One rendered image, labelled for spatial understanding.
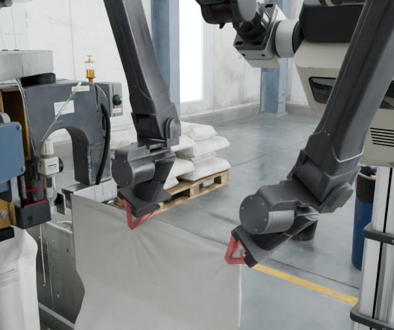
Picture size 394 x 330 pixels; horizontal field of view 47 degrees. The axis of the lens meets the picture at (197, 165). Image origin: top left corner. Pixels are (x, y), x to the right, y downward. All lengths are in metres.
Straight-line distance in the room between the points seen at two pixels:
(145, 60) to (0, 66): 0.27
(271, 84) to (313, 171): 9.03
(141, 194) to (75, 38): 5.34
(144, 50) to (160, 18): 6.28
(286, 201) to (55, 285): 1.49
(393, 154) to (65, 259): 1.26
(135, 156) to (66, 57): 5.29
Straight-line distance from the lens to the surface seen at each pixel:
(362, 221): 3.06
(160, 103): 0.83
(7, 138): 0.79
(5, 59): 0.93
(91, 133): 1.20
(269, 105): 9.74
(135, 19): 0.80
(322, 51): 1.08
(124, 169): 0.82
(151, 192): 0.90
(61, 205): 1.21
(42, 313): 1.98
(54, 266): 1.97
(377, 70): 0.56
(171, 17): 6.86
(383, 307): 1.39
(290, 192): 0.66
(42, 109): 1.12
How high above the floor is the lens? 1.43
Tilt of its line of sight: 15 degrees down
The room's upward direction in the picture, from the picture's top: straight up
